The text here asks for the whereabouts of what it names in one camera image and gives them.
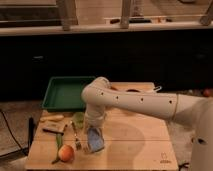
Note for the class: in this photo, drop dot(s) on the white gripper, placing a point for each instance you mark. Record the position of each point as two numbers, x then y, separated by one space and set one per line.
94 121

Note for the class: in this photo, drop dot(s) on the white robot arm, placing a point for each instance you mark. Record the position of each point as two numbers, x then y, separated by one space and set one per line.
191 111

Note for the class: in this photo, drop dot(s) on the green lettuce leaf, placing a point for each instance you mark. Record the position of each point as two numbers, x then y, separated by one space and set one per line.
78 119

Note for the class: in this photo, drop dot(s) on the metal fork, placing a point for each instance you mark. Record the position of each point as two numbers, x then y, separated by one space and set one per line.
77 140

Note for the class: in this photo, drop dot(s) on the yellow banana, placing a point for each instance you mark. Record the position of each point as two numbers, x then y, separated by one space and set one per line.
52 118

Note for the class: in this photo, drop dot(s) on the green chili pepper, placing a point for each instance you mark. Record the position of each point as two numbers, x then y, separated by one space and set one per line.
59 143

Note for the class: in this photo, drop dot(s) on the green plastic tray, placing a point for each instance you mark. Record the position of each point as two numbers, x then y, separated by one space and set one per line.
63 94

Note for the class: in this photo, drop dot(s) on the orange peach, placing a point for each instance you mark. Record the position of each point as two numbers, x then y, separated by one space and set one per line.
66 153

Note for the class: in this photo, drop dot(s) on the wooden board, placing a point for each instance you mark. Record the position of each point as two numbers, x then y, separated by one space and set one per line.
133 142

